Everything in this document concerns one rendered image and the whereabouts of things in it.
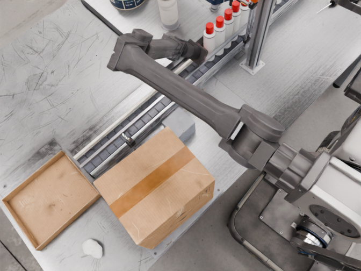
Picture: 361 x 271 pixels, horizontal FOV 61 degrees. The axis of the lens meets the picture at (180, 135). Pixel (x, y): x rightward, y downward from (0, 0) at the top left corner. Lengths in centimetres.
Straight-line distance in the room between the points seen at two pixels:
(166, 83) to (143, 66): 6
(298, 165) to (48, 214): 103
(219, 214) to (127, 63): 151
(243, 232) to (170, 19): 118
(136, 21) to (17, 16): 188
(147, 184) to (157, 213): 10
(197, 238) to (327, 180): 152
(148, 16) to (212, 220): 128
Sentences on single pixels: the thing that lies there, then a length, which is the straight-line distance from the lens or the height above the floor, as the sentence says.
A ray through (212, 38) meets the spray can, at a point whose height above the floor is 103.
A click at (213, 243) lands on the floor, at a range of 204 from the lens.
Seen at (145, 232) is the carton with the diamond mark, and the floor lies 112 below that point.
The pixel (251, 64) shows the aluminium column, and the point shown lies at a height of 86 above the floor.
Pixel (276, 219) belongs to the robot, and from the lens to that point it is 184.
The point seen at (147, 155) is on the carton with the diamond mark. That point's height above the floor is 112.
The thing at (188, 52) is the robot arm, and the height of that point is 108.
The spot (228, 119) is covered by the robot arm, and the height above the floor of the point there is 147.
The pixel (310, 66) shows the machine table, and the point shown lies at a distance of 156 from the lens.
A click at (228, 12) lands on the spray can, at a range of 135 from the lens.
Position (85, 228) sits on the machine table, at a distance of 130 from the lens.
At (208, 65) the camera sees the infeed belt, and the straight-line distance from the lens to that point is 143.
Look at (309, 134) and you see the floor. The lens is 234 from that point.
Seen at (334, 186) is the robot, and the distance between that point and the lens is 59.
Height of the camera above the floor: 204
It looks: 66 degrees down
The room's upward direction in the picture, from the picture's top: 11 degrees counter-clockwise
